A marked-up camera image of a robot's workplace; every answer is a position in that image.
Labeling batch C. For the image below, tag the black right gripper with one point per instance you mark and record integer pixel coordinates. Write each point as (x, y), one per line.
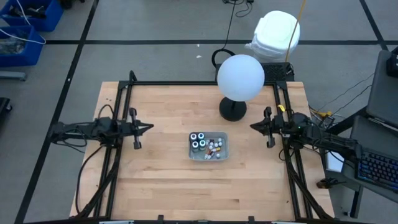
(278, 127)

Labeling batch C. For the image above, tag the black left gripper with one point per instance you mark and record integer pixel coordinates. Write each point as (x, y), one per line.
(126, 129)

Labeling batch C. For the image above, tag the clear plastic tray with batteries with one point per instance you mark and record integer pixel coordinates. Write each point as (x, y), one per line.
(224, 155)

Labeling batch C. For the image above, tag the large purple-tip coloring bottle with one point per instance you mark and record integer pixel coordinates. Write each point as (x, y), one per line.
(193, 136)

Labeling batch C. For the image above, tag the large black-tip coloring bottle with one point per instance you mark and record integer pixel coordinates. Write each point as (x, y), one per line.
(195, 144)

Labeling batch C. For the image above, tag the large blue-tip coloring bottle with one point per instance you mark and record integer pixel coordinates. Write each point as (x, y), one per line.
(201, 135)

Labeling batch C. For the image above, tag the small dark red coloring bottle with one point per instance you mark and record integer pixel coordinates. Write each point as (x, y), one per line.
(209, 155)

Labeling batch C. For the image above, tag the large green-tip coloring bottle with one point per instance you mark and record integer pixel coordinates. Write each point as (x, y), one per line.
(202, 143)

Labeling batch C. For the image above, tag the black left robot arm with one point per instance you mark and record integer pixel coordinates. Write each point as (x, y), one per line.
(84, 129)

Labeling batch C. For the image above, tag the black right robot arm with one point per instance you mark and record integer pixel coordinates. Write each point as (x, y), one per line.
(323, 138)

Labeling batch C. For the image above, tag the white globe table lamp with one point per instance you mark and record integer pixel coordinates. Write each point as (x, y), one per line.
(241, 77)

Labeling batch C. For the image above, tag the black power adapter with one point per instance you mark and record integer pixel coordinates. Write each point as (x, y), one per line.
(328, 122)

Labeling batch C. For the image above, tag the white printed paper sheet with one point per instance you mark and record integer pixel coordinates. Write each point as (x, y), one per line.
(334, 163)

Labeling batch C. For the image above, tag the black workstation stand leg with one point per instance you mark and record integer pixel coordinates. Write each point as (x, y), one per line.
(349, 121)

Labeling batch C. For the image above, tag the grey workstation shelf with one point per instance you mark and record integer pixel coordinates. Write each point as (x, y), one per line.
(382, 93)
(373, 133)

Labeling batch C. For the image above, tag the black backlit keyboard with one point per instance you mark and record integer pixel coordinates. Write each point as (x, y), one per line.
(379, 169)

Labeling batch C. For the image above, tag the blue plastic storage crate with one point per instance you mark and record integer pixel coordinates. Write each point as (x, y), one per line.
(46, 23)
(28, 56)

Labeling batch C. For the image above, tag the grey metal bar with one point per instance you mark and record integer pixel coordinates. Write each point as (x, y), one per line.
(12, 75)

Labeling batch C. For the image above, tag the black electronic device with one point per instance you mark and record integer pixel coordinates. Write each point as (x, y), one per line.
(393, 65)

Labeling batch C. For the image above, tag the black robot parts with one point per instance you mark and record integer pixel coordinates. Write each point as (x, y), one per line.
(31, 12)

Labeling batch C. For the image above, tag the black aluminium table frame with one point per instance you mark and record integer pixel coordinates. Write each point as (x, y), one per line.
(171, 83)

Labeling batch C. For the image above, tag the silver front bracket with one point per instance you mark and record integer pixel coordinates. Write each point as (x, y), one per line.
(116, 222)

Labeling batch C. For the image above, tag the black workstation post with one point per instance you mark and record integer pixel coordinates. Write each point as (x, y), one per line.
(356, 202)

